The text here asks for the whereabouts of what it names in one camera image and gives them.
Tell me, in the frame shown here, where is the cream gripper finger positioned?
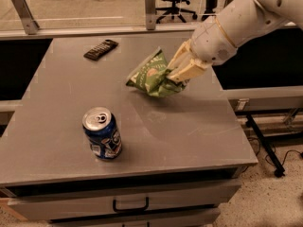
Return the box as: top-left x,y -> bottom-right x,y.
168,44 -> 191,70
167,64 -> 204,82

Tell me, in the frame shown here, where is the green jalapeno chip bag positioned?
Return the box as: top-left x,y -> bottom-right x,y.
126,47 -> 187,97

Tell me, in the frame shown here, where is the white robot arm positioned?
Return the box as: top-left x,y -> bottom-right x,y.
168,0 -> 303,82

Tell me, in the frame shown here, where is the blue pepsi can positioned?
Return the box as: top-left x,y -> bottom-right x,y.
82,107 -> 122,160

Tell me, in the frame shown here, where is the black chocolate bar wrapper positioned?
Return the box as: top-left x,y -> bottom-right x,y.
83,39 -> 118,61

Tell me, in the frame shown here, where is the black table leg stand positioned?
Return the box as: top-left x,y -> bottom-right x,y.
246,114 -> 285,178

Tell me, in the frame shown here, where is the grey lower drawer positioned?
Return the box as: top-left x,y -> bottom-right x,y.
49,208 -> 220,227

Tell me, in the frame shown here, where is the grey drawer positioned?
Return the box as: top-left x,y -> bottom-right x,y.
9,179 -> 241,220
49,208 -> 220,227

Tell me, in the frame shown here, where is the grey top drawer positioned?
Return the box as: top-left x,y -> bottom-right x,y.
9,179 -> 241,220

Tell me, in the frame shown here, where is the middle metal rail bracket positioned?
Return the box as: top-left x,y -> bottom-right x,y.
145,0 -> 156,30

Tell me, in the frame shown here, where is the black floor cable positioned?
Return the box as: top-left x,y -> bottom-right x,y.
247,135 -> 303,168

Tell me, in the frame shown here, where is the black drawer handle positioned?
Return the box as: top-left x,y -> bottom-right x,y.
112,197 -> 150,213

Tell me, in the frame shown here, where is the left metal rail bracket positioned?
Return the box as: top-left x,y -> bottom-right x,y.
11,0 -> 40,35

